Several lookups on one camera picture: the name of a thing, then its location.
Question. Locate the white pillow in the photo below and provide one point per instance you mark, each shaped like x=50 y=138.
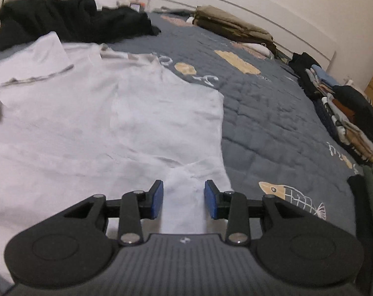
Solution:
x=260 y=49

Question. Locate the black clothes pile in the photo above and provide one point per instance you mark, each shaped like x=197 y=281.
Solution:
x=24 y=21

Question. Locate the navy folded duvet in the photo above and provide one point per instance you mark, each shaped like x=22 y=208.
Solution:
x=361 y=186

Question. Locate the grey quilted bedspread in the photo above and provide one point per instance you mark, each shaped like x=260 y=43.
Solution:
x=272 y=140

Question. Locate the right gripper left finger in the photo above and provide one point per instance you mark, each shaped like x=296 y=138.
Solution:
x=136 y=206

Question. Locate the folded brown blanket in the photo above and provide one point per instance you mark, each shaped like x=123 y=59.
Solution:
x=231 y=27

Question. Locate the white bed headboard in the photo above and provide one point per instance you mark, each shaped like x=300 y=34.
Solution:
x=291 y=33

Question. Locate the white t-shirt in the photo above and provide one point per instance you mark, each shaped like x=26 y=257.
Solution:
x=81 y=119

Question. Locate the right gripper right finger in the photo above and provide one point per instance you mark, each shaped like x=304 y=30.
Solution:
x=231 y=206

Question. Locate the stack of folded clothes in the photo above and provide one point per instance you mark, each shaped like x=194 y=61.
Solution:
x=344 y=110

